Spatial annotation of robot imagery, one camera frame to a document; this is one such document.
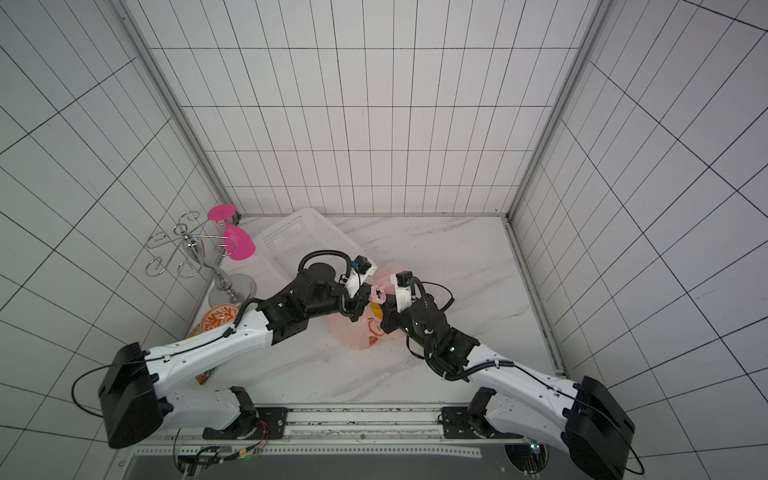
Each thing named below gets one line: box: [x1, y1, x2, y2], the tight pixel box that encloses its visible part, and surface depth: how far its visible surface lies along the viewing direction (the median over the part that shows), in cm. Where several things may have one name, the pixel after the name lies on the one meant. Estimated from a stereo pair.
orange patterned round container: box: [200, 304, 240, 332], surface depth 91 cm
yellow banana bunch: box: [370, 302, 383, 320], surface depth 73 cm
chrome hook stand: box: [145, 211, 257, 309], surface depth 81 cm
